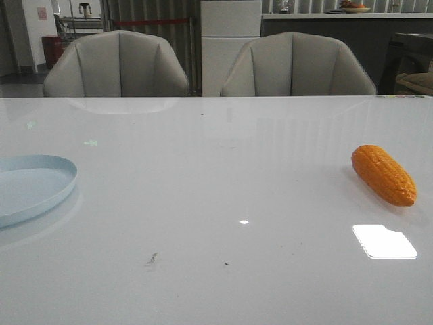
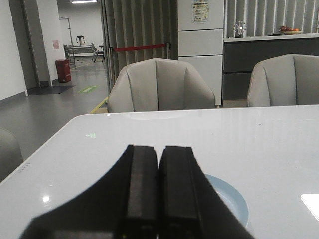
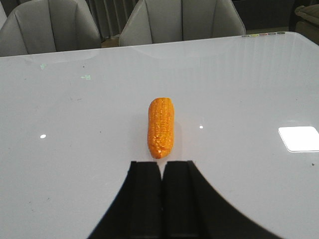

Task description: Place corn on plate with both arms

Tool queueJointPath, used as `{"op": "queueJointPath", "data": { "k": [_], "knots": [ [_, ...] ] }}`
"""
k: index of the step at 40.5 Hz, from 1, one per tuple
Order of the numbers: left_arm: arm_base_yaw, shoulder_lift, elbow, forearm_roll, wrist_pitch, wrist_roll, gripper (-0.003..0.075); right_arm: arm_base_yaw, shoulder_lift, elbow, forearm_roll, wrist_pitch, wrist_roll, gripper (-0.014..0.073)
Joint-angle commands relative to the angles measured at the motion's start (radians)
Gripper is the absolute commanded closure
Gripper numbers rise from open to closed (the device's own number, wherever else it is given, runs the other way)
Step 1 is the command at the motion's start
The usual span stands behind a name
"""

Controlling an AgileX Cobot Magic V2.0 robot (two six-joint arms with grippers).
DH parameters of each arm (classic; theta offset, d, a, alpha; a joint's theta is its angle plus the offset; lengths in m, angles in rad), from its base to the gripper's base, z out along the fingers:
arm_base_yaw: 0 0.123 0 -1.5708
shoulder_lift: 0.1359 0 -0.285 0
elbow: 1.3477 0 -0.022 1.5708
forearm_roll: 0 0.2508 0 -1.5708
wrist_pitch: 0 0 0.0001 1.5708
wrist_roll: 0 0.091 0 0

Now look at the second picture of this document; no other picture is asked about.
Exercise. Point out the dark grey counter cabinet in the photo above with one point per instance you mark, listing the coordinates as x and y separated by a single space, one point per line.
240 55

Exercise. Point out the red barrier belt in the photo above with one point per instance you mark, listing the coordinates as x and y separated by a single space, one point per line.
134 48

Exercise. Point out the grey folding partition curtain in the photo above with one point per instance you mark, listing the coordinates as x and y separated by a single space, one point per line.
129 23

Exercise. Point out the grey upholstered chair left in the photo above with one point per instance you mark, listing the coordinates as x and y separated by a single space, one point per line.
159 85

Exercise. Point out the fruit bowl on counter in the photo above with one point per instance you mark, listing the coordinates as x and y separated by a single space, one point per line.
285 30

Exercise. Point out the red trash bin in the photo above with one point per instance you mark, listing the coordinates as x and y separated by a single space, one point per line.
63 70

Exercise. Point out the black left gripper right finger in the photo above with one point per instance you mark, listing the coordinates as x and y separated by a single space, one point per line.
189 207

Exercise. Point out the poster on refrigerator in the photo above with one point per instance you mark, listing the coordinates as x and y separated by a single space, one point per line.
200 11

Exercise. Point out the grey upholstered chair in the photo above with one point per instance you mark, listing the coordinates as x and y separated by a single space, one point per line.
291 79
159 85

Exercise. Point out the small decorative figurine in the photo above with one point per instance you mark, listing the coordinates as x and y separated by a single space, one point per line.
239 29

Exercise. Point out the metal trolley in hallway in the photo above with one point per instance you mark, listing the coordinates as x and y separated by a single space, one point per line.
71 50

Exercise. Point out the grey upholstered chair right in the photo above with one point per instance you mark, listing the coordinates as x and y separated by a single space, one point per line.
291 79

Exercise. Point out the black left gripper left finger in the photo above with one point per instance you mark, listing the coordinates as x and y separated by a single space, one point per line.
122 204

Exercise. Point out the light blue round plate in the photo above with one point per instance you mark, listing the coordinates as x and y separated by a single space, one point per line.
232 198

